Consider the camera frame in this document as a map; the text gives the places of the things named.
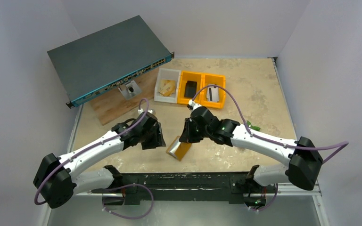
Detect yellow leather card holder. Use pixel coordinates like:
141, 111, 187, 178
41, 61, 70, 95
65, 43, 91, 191
166, 136, 192, 161

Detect gold cards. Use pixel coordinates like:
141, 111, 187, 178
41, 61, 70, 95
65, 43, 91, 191
158, 80, 177, 97

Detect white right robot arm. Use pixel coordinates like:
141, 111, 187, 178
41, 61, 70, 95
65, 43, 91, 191
180, 104, 323, 192

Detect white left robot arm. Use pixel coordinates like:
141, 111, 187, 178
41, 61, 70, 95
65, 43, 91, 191
33, 112, 165, 209

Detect white cards with stripe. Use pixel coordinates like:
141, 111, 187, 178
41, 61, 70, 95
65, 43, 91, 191
206, 86, 220, 103

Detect black card stack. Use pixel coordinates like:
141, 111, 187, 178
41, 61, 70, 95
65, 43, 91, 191
184, 81, 197, 98

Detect wooden board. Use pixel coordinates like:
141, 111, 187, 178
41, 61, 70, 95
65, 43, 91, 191
90, 68, 159, 125

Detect yellow right bin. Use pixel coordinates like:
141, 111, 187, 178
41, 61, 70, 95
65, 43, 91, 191
201, 73, 226, 109

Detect green object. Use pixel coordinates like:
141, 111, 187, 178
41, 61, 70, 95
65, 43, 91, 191
246, 121, 261, 131

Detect white plastic bin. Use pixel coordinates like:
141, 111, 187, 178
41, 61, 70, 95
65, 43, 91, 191
154, 68, 181, 104

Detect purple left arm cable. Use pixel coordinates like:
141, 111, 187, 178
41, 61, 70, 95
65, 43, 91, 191
33, 98, 150, 206

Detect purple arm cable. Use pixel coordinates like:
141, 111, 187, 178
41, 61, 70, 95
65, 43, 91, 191
192, 84, 350, 165
33, 98, 150, 206

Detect grey metal bracket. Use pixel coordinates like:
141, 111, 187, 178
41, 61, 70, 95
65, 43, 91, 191
118, 80, 142, 100

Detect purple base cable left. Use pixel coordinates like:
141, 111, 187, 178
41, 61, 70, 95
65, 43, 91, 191
101, 183, 155, 220

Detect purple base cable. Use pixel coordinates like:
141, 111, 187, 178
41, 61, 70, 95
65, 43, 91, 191
247, 184, 279, 213
101, 183, 155, 220

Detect grey network switch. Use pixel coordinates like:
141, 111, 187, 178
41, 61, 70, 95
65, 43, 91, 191
47, 16, 174, 108

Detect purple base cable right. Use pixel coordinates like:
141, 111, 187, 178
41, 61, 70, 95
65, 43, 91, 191
247, 184, 279, 213

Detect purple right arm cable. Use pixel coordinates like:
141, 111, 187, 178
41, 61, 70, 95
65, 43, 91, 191
192, 84, 350, 165

